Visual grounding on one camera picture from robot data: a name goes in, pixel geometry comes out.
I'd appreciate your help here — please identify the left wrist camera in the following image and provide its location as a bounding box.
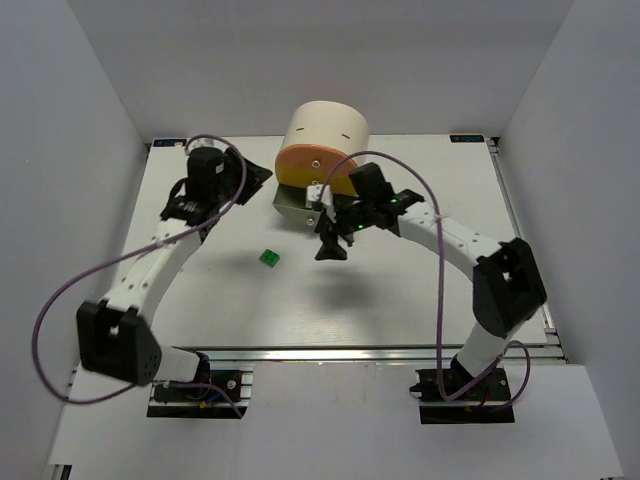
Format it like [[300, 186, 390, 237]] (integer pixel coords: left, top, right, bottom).
[[185, 138, 216, 155]]

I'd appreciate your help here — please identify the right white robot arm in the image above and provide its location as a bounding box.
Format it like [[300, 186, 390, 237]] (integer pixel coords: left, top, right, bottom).
[[306, 163, 547, 402]]

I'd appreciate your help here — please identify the yellow drawer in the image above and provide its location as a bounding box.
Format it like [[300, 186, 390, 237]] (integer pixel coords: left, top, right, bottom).
[[275, 160, 358, 197]]

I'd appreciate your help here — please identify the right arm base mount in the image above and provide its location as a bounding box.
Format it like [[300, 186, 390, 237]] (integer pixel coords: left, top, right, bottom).
[[409, 367, 515, 425]]

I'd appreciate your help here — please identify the green lego brick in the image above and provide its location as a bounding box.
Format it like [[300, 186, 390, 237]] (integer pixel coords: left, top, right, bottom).
[[259, 249, 280, 268]]

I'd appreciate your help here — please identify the blue label left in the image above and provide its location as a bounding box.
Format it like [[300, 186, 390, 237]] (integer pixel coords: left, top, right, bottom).
[[152, 138, 187, 148]]

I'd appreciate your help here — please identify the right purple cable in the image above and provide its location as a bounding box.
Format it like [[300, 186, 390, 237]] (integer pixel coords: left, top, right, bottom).
[[319, 150, 532, 412]]

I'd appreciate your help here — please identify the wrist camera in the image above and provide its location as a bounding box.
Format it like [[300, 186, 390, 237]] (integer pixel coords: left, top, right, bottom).
[[185, 138, 216, 155], [305, 184, 335, 215]]

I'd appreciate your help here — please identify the orange top drawer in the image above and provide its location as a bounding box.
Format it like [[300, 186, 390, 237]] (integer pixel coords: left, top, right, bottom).
[[275, 144, 347, 169]]

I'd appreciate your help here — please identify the cream drawer cabinet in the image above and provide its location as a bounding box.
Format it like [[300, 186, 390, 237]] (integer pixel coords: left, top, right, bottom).
[[278, 100, 369, 181]]

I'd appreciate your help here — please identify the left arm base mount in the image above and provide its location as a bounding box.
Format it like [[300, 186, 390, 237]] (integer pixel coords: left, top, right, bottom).
[[146, 364, 253, 420]]

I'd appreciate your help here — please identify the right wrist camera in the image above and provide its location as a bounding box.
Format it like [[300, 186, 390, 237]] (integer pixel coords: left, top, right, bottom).
[[305, 184, 335, 215]]

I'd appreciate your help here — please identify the aluminium rail front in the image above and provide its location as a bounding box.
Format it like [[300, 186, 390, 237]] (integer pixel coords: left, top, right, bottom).
[[199, 345, 566, 363]]

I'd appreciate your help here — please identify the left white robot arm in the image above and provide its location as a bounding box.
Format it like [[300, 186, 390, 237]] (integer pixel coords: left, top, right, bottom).
[[76, 147, 273, 386]]

